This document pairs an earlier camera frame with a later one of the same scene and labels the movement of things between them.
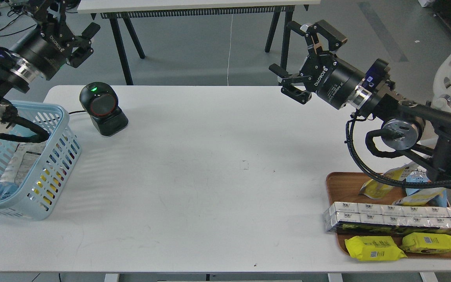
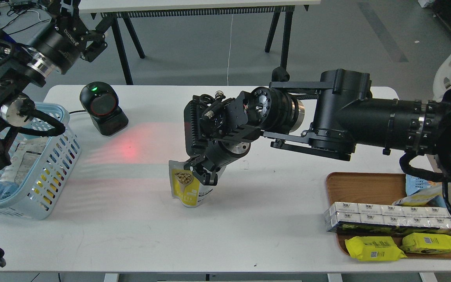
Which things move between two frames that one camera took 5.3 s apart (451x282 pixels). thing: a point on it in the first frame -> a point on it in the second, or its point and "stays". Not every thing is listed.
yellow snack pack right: [429, 243] stays
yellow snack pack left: [374, 248] stays
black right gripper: [333, 80] -> [219, 153]
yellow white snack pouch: [375, 190] -> [185, 187]
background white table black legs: [113, 10] stays
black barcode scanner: [100, 100] stays
